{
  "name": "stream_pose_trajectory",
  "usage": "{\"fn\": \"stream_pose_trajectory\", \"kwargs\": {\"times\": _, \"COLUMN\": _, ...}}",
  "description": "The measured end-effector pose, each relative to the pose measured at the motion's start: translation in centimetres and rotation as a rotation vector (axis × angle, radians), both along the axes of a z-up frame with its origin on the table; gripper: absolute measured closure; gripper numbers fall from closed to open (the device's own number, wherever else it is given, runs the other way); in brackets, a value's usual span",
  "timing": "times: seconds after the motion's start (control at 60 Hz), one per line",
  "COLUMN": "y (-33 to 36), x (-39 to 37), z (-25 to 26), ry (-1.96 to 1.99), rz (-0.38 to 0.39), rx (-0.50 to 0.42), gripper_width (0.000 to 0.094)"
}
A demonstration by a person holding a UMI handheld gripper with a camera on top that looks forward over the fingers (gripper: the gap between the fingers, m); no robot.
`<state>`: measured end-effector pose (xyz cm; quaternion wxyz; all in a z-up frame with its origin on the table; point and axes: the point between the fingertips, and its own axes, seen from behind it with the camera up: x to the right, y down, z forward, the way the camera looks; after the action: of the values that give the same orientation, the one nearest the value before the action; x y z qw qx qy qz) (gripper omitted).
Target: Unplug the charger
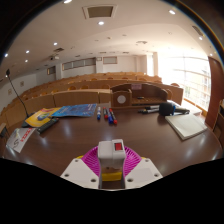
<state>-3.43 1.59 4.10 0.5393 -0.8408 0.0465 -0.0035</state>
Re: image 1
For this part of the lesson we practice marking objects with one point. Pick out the blue booklet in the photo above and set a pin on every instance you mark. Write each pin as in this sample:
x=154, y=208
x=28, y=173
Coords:
x=76, y=110

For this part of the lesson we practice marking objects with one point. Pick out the white charger with red button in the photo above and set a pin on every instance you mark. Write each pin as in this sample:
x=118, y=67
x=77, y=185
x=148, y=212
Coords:
x=110, y=156

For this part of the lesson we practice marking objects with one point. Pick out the black marker pen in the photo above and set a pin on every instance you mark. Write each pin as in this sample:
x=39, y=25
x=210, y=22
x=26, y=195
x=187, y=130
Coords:
x=149, y=111
x=150, y=107

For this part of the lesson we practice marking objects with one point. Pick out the wooden shelf unit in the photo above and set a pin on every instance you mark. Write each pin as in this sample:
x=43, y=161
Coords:
x=221, y=126

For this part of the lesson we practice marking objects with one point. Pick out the round ceiling lights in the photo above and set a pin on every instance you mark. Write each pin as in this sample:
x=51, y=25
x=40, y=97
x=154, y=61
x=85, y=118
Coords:
x=101, y=23

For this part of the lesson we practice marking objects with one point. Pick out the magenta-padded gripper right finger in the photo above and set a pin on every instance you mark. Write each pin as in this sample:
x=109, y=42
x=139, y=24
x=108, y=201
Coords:
x=143, y=173

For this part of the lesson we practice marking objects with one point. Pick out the ceiling projector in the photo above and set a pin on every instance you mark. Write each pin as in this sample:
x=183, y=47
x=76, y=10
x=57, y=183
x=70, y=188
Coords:
x=55, y=57

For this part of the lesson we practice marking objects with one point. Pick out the white leaflet with red print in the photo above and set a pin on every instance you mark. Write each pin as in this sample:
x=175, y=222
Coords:
x=20, y=140

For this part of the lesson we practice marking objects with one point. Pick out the black handheld microphone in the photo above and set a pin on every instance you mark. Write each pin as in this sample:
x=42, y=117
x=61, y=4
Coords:
x=166, y=109

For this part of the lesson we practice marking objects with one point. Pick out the black remote control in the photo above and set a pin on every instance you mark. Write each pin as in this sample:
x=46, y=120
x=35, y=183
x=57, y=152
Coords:
x=47, y=125

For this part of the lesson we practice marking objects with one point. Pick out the wooden auditorium seating rows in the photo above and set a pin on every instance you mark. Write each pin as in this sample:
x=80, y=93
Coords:
x=76, y=98

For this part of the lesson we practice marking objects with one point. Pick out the large square ceiling vent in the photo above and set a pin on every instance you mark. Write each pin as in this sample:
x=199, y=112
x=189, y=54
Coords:
x=100, y=11

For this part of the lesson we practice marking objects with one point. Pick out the red marker pen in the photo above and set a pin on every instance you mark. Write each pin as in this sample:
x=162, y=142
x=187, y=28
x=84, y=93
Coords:
x=113, y=117
x=105, y=113

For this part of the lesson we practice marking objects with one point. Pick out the long dark wall window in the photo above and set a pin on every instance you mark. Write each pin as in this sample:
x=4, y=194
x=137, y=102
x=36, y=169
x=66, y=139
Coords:
x=78, y=63

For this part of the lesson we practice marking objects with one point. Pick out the wooden desk organizer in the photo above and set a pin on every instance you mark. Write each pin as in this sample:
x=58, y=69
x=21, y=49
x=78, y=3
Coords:
x=121, y=99

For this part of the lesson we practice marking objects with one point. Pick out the blue marker pen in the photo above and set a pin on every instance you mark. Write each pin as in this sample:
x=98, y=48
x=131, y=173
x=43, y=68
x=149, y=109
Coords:
x=98, y=113
x=110, y=118

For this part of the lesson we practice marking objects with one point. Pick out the yellow booklet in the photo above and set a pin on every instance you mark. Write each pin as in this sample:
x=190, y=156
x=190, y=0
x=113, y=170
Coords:
x=36, y=120

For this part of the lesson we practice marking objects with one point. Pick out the small dark wall window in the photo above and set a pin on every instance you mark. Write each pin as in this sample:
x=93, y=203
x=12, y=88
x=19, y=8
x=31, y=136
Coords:
x=110, y=60

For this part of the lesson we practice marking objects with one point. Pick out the small slatted ceiling vent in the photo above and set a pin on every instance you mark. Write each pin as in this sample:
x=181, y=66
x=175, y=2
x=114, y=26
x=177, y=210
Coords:
x=197, y=30

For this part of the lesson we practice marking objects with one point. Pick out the black gooseneck microphone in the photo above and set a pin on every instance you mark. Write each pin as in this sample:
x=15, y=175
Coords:
x=7, y=72

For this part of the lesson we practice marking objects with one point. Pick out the large bright window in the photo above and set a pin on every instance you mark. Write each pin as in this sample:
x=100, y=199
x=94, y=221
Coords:
x=186, y=80

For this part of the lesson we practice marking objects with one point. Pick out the white notebook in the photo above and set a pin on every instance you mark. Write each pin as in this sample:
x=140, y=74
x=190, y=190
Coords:
x=186, y=126

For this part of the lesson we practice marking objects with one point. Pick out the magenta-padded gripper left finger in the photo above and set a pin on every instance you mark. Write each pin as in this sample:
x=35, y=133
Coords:
x=78, y=173

